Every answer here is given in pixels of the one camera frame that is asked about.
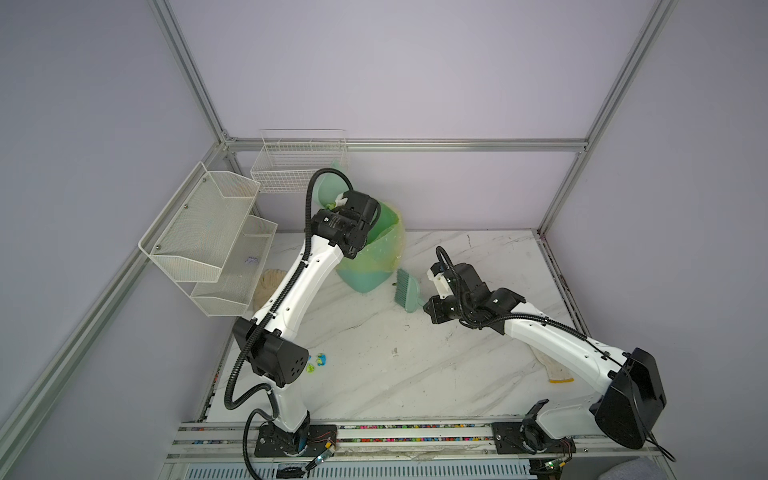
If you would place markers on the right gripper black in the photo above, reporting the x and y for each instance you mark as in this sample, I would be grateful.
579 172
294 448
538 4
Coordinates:
431 307

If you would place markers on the green hand brush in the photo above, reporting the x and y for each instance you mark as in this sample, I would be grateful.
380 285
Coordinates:
407 292

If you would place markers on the green plastic dustpan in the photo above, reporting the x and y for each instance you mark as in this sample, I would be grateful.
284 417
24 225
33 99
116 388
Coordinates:
327 189

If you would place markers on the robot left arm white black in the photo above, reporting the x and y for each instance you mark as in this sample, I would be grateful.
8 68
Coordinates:
270 360

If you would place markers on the robot right arm white black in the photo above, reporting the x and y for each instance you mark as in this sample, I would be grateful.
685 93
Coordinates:
627 395

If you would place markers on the paper scraps cluster far left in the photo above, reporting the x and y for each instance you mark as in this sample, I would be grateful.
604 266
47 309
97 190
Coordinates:
316 361

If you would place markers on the green trash bin with bag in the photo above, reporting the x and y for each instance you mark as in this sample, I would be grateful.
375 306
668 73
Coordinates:
381 256

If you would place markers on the white knit glove right side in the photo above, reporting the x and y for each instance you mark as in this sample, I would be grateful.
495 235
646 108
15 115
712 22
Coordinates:
556 372

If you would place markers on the beige glove left side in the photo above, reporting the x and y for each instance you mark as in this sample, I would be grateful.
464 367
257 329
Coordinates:
267 285

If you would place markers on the white mesh two-tier shelf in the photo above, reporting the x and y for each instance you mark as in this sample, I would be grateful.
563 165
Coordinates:
210 243

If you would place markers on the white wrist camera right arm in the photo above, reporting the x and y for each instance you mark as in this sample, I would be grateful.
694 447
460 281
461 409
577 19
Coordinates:
441 283

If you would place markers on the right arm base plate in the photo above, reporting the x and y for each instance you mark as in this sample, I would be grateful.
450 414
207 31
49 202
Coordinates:
523 438

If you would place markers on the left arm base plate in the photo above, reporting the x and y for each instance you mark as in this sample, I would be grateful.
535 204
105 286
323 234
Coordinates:
308 441

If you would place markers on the white wire basket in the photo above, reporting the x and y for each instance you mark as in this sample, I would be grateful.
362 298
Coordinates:
289 158

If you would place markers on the aluminium front rail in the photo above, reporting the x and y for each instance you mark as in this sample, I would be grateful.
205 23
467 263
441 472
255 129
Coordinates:
417 441

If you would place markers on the white slotted cable duct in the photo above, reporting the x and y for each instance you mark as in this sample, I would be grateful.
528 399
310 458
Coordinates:
438 469

